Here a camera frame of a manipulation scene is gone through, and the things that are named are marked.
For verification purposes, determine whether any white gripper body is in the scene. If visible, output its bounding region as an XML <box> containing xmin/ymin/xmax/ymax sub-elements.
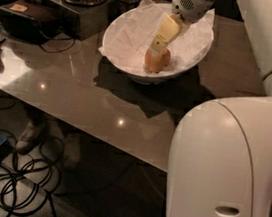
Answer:
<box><xmin>171</xmin><ymin>0</ymin><xmax>215</xmax><ymax>24</ymax></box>

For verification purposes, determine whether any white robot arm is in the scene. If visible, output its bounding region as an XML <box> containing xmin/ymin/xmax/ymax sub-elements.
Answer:
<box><xmin>166</xmin><ymin>0</ymin><xmax>272</xmax><ymax>217</ymax></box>

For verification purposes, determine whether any white bowl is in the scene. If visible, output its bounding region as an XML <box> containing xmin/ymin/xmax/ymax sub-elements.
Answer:
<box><xmin>96</xmin><ymin>0</ymin><xmax>218</xmax><ymax>93</ymax></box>

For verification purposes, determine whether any black VR headset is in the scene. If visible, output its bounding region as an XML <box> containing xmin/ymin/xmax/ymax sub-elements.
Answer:
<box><xmin>0</xmin><ymin>0</ymin><xmax>65</xmax><ymax>49</ymax></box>

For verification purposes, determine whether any red yellow apple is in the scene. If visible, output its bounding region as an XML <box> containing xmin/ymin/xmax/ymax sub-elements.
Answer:
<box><xmin>144</xmin><ymin>47</ymin><xmax>171</xmax><ymax>73</ymax></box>

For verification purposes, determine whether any white shoe under table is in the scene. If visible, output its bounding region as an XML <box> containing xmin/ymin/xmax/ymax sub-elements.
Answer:
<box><xmin>15</xmin><ymin>121</ymin><xmax>46</xmax><ymax>154</ymax></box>

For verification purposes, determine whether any dark square pedestal box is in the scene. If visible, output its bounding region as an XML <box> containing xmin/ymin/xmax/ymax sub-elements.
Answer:
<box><xmin>43</xmin><ymin>0</ymin><xmax>109</xmax><ymax>40</ymax></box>

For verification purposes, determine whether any black cable bundle on floor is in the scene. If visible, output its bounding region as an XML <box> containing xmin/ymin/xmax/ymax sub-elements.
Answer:
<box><xmin>0</xmin><ymin>94</ymin><xmax>77</xmax><ymax>217</ymax></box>

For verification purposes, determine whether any white paper napkin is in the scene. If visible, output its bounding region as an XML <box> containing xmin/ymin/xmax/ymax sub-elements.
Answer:
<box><xmin>95</xmin><ymin>0</ymin><xmax>219</xmax><ymax>86</ymax></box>

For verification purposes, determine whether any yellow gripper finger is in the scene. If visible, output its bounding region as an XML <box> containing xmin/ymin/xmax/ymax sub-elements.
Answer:
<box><xmin>150</xmin><ymin>14</ymin><xmax>183</xmax><ymax>53</ymax></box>

